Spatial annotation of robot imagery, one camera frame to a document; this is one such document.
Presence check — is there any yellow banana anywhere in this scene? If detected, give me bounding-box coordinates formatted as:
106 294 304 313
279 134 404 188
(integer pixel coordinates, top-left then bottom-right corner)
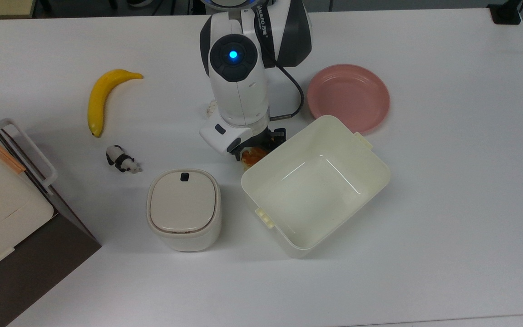
88 69 144 138

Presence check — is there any glazed bread piece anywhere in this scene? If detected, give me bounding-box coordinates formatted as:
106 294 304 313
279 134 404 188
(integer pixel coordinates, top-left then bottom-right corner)
242 147 270 170

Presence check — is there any small cream lidded trash can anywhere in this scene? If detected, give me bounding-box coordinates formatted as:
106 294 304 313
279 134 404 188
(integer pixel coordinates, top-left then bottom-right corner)
147 169 222 252

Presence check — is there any black and white panda toy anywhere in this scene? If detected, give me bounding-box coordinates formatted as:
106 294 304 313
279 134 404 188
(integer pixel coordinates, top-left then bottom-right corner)
106 145 143 174

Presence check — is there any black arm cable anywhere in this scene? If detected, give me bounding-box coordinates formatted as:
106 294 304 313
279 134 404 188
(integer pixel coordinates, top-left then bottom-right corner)
268 64 306 121

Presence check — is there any pink plate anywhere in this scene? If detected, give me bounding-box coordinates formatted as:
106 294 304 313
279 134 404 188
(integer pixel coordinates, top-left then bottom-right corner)
307 64 390 134

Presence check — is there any orange strip on storage box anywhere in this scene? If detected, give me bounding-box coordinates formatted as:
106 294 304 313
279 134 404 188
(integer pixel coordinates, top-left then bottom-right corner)
0 134 26 174

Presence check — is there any cream square plastic bin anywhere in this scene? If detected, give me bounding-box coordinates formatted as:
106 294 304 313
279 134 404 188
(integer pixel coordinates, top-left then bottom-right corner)
241 115 390 258

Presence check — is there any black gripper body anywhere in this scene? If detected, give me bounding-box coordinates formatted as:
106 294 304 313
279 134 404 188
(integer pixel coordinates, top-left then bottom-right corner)
242 132 271 151

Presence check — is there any black clamp at table corner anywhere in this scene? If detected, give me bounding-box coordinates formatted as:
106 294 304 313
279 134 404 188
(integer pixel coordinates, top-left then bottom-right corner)
487 0 523 25

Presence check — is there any white drawer handle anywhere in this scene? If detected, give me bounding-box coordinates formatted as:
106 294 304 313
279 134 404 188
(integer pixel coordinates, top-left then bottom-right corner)
0 118 58 189

